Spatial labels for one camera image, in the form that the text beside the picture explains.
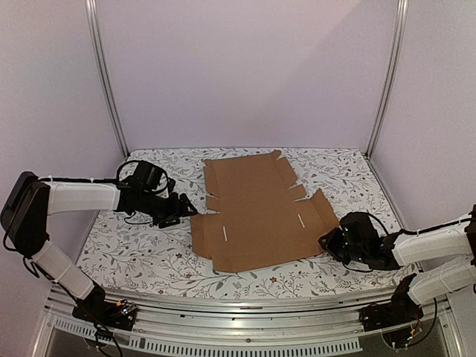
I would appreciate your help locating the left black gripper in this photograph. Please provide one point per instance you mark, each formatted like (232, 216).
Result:
(176, 210)

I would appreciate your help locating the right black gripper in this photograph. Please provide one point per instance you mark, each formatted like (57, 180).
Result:
(338, 245)

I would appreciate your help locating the brown cardboard box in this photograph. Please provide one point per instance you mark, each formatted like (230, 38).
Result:
(259, 216)

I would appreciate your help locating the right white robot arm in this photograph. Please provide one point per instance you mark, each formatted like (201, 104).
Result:
(455, 238)

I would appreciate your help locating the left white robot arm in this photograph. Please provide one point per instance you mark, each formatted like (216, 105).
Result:
(33, 200)

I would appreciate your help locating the floral patterned table mat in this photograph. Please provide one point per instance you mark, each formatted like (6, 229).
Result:
(127, 252)

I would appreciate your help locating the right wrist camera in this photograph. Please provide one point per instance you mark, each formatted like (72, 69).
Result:
(358, 228)

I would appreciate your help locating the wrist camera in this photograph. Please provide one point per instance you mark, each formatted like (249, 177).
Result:
(358, 228)
(147, 176)

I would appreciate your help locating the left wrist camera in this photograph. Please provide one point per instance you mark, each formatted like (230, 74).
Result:
(147, 176)

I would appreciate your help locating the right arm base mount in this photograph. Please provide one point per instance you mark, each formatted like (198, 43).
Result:
(400, 309)

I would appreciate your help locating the front aluminium rail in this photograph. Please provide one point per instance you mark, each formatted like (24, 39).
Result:
(182, 326)

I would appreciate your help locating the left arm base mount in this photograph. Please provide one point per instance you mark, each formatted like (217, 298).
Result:
(95, 309)

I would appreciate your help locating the left aluminium frame post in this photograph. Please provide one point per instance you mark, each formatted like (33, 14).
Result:
(104, 78)

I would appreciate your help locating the aluminium frame post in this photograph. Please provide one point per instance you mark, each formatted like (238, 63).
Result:
(104, 78)
(392, 66)

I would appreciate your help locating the right aluminium frame post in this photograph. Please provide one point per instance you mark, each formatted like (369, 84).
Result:
(392, 66)

